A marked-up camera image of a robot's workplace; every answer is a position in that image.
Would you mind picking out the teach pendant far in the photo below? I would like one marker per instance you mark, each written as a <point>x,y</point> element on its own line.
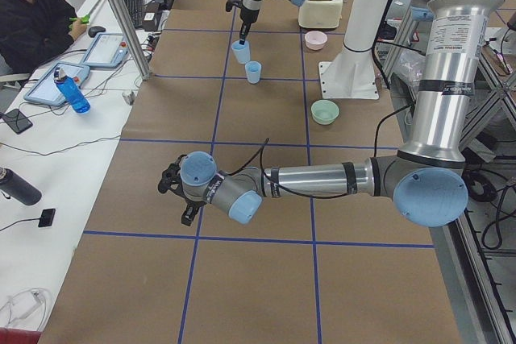
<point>107,50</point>

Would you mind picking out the small black square puck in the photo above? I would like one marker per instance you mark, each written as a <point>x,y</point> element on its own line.
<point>46,218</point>

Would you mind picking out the teach pendant near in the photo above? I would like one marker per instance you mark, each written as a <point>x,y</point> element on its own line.
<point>45,92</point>

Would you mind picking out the green bowl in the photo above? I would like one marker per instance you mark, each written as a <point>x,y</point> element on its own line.
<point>324,112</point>

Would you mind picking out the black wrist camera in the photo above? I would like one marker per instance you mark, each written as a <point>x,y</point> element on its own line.
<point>170,180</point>
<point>231,4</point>

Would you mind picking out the black smartphone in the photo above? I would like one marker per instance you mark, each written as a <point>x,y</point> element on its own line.
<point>16,120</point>

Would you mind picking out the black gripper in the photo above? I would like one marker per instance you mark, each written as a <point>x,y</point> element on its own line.
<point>189,207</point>
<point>246,16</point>

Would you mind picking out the cream toaster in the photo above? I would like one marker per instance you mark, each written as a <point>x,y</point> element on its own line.
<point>320,15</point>

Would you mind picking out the blue water bottle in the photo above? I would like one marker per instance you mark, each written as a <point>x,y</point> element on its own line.
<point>70,91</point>

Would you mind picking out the light blue cup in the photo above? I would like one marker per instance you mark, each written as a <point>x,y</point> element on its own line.
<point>253,71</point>
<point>241,51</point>

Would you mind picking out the dark grey thermos bottle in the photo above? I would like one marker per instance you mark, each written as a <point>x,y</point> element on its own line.
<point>16,187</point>

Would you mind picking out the black computer mouse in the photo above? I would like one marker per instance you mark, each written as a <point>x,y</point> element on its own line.
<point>94,30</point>

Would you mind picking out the aluminium frame post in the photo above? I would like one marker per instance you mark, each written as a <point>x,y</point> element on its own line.
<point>123,18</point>

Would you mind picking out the teach pendant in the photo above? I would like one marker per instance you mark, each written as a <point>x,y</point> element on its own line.
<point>45,92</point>
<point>107,50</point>

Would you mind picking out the white power adapter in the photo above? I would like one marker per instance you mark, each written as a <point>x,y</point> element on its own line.
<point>26,303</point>

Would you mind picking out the pink bowl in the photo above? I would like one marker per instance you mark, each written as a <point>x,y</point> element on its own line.
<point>315,40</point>

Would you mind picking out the black keyboard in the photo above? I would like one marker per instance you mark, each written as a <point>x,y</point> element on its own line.
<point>135,9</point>

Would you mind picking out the person in black sweater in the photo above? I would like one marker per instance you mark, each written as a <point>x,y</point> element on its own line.
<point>35,31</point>

